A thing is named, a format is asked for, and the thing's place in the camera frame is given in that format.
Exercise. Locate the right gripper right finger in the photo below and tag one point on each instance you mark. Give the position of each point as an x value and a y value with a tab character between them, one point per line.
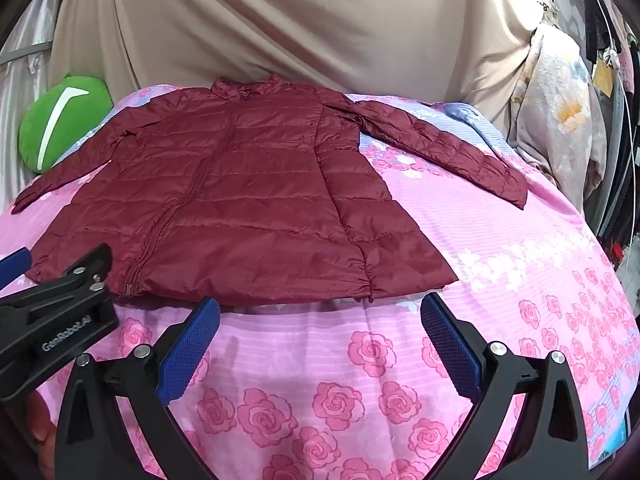
549	440

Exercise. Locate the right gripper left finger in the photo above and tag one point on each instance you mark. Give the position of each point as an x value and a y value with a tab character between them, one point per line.
92	441

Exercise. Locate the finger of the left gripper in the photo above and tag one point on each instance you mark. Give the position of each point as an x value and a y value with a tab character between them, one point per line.
13	266
84	281

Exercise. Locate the maroon quilted puffer jacket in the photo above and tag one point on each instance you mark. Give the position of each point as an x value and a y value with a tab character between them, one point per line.
254	194

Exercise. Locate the dark hanging clothes rack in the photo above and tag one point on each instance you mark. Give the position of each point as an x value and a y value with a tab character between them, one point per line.
612	210

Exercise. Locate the person's left hand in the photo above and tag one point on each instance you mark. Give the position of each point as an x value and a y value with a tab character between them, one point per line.
43	430

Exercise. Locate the green plush pillow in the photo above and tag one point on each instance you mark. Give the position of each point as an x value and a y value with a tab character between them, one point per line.
60	118

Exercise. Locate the silver satin curtain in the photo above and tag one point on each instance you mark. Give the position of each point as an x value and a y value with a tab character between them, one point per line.
25	58

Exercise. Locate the floral grey hanging garment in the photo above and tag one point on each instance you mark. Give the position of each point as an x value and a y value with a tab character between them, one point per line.
556	120

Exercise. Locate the yellow hang tag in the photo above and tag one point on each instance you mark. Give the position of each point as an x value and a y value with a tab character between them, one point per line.
603	77

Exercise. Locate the beige curtain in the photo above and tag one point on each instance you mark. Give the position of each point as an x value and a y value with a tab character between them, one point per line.
428	50

